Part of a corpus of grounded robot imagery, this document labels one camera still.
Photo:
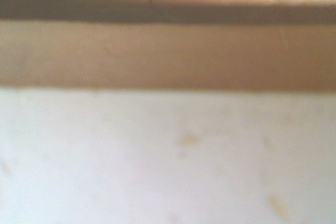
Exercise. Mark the white wooden drawer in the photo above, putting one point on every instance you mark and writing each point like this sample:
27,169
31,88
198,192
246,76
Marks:
168,155

